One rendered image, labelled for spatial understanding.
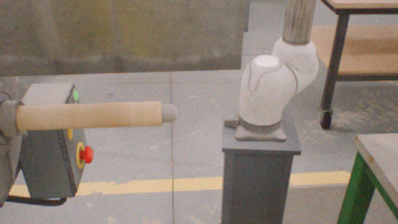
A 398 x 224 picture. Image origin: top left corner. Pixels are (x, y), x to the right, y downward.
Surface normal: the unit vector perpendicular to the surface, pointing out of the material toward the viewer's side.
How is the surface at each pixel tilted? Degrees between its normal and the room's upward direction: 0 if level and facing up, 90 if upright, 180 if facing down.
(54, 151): 90
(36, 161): 90
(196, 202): 0
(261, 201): 90
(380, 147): 0
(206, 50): 90
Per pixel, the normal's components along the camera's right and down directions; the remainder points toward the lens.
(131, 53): 0.07, 0.53
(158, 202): 0.00, -0.85
